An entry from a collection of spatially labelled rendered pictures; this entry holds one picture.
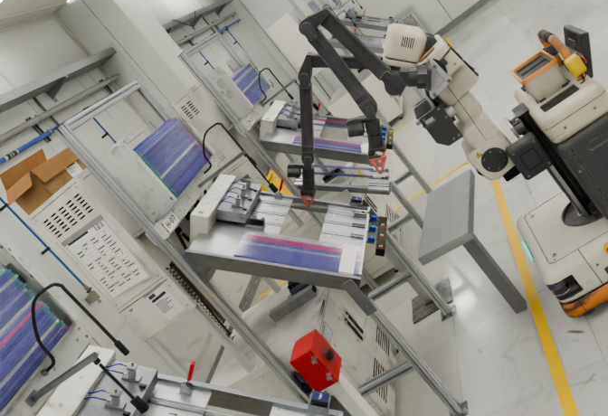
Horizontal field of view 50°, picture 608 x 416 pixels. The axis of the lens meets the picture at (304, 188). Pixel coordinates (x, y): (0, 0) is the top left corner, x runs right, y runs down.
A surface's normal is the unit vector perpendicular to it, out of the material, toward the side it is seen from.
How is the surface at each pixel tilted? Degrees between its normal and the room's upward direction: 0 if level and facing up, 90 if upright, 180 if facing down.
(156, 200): 90
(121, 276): 95
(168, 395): 47
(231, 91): 90
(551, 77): 92
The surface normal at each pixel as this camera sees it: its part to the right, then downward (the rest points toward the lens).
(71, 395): 0.13, -0.91
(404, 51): -0.11, 0.35
